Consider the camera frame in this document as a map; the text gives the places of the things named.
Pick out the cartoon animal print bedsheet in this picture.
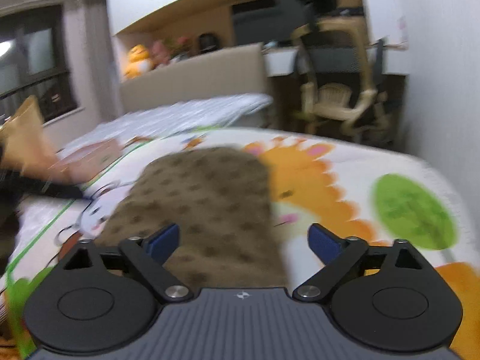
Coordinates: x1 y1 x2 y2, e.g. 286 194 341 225
1 128 479 359

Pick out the brown dotted corduroy garment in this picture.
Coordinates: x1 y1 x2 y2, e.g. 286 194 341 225
95 147 287 291

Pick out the pink cardboard box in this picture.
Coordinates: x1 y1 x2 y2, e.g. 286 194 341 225
53 139 122 184

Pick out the dark window with railing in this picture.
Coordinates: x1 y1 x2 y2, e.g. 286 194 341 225
1 5 78 122

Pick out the beige curtain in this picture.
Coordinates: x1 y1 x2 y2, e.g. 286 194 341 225
78 0 121 121

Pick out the white quilted mattress pad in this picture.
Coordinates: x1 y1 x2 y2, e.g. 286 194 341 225
60 94 273 157

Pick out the beige mesh office chair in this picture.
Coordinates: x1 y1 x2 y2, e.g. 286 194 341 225
292 18 391 146

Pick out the yellow duck plush toy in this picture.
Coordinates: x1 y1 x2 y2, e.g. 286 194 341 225
124 44 154 79

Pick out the pink plush toy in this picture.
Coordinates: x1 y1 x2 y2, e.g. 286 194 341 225
151 40 171 68

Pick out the white desk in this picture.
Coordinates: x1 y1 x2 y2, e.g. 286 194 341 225
263 47 410 77

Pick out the beige bed headboard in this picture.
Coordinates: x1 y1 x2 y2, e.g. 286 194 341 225
120 43 270 112

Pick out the potted red flower plant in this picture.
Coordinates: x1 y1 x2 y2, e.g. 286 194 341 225
169 36 194 62

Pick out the black round speaker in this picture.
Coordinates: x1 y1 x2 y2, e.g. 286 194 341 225
198 33 221 55

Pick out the black computer monitor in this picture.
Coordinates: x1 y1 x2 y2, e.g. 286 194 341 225
231 0 316 46

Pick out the white paper on wall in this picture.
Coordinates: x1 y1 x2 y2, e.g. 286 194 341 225
362 0 408 49

